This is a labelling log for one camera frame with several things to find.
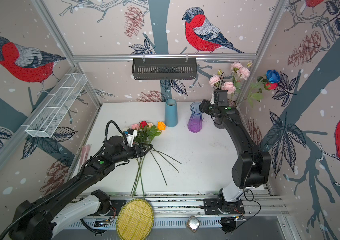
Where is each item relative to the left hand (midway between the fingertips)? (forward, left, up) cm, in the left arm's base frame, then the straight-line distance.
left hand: (149, 147), depth 74 cm
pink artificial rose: (+25, +16, -16) cm, 34 cm away
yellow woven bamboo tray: (-28, +6, -18) cm, 34 cm away
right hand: (+23, -30, +6) cm, 39 cm away
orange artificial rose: (+26, -4, -16) cm, 31 cm away
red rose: (+25, +8, -13) cm, 29 cm away
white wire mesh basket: (+7, +50, +11) cm, 51 cm away
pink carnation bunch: (+37, -38, +14) cm, 55 cm away
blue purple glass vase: (+31, -29, -20) cm, 47 cm away
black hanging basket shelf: (+49, +6, +15) cm, 52 cm away
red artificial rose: (+23, -56, +16) cm, 63 cm away
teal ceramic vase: (+28, -11, -11) cm, 32 cm away
